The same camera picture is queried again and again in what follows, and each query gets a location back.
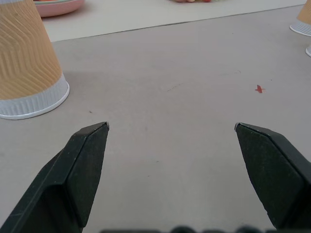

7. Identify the pink plate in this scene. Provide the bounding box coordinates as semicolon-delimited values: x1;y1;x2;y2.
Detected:
33;0;86;18

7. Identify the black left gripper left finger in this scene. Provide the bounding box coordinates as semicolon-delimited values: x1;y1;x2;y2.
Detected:
0;121;110;233

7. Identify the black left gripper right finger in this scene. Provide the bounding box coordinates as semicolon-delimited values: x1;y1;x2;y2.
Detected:
234;122;311;233

